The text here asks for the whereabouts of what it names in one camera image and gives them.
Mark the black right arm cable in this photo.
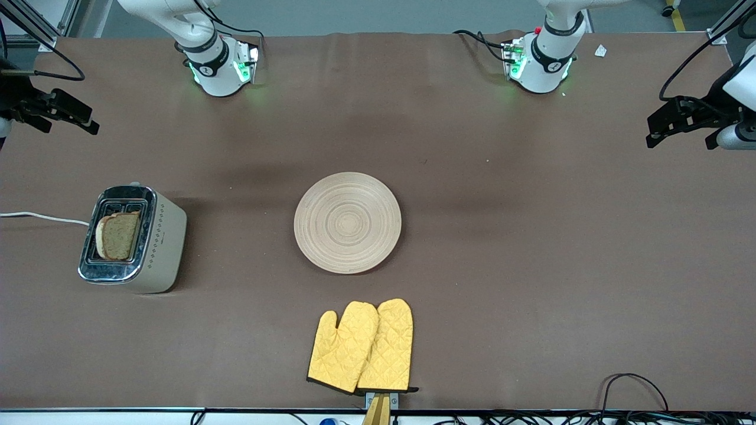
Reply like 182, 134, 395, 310
0, 18, 86, 82

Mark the aluminium frame profile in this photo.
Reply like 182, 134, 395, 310
708, 0, 756, 46
0, 0, 81, 53

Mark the brown table cover sheet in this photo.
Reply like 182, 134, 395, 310
0, 31, 756, 411

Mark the round wooden plate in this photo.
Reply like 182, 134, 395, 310
294, 172, 402, 274

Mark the yellow quilted oven mitt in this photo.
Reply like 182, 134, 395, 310
307, 302, 379, 394
357, 298, 419, 394

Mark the wooden stick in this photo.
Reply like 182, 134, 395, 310
361, 394, 392, 425

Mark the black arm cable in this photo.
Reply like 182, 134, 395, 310
659, 5, 756, 102
0, 18, 86, 82

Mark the looped black cable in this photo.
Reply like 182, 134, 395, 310
601, 372, 670, 414

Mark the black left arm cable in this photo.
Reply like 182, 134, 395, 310
659, 5, 756, 102

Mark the black base cable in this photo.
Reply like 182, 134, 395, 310
453, 30, 510, 63
192, 0, 265, 43

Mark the white toaster power cable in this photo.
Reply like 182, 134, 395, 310
0, 211, 90, 227

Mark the slice of brown toast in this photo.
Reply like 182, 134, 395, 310
96, 211, 142, 261

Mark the black right base cable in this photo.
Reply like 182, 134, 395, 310
192, 0, 265, 43

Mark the beige chrome-topped toaster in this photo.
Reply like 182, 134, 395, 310
78, 183, 188, 294

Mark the black left base cable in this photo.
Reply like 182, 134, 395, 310
453, 30, 510, 63

